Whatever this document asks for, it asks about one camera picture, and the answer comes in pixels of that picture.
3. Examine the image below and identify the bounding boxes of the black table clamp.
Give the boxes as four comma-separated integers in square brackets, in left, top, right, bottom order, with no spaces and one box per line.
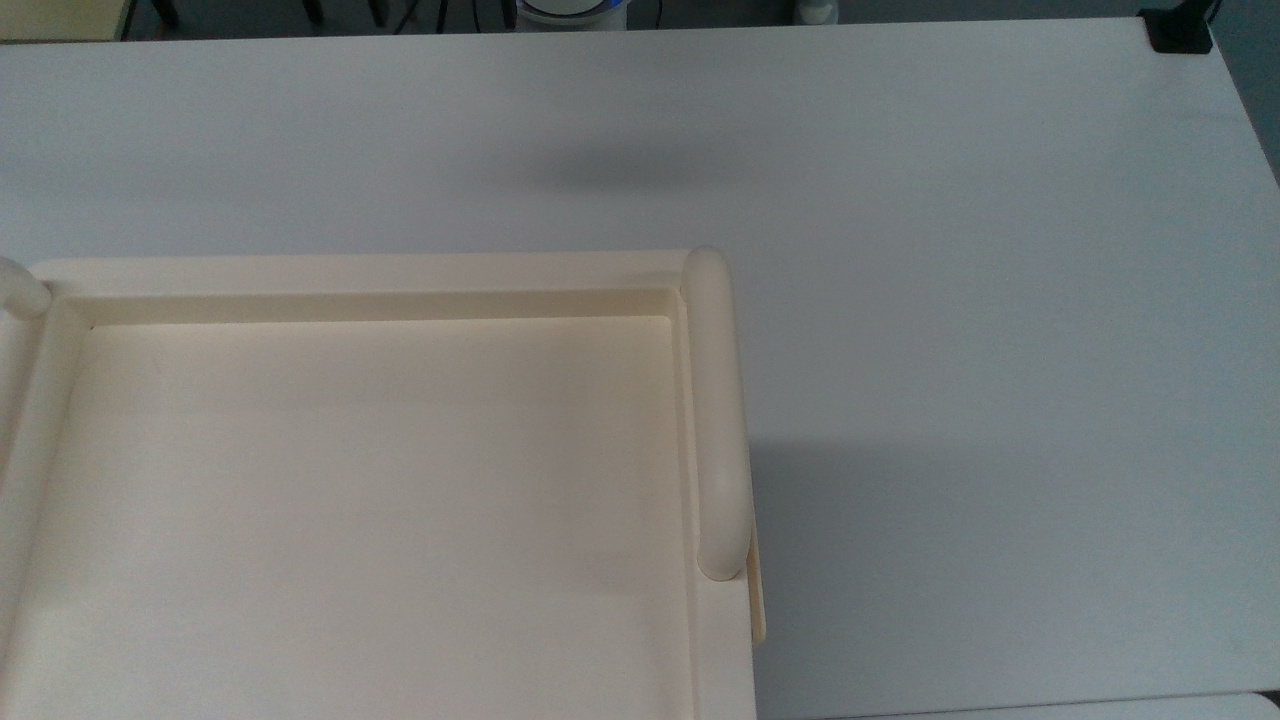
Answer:
[1138,0,1224,55]

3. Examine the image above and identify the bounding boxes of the yellow wooden furniture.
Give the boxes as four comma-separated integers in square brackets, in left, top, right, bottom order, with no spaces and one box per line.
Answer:
[0,0,138,43]

